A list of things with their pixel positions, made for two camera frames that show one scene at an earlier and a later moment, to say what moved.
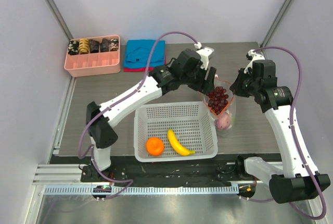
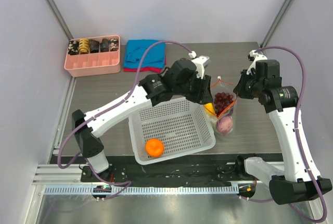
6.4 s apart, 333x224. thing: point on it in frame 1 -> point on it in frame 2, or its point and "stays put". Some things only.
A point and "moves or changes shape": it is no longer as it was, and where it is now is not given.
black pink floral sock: x=113 y=44 stays put
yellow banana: x=174 y=142 -> x=209 y=109
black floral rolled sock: x=73 y=47 stays put
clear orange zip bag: x=220 y=103 stays put
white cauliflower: x=227 y=111 -> x=213 y=120
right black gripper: x=241 y=84 stays put
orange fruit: x=154 y=146 stays put
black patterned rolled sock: x=104 y=46 stays put
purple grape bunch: x=218 y=99 moves or changes shape
